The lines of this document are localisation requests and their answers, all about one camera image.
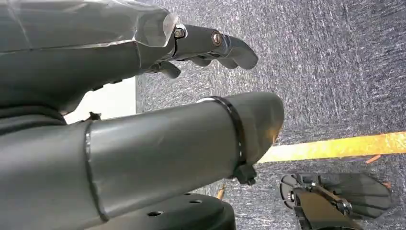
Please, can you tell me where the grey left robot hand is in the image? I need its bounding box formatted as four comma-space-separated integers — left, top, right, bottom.
0, 0, 285, 230

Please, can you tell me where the white panel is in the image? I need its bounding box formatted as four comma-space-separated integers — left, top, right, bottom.
63, 76, 137, 125

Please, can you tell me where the black robot leg shell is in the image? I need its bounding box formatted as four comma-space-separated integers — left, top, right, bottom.
85, 193, 237, 230

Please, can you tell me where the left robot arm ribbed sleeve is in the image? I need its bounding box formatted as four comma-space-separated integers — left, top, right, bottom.
0, 106, 67, 137

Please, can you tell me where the yellow floor tape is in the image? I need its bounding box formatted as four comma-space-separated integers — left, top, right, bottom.
258, 131, 406, 164

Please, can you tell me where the black cable tie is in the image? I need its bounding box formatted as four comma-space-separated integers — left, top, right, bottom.
207, 95, 258, 186

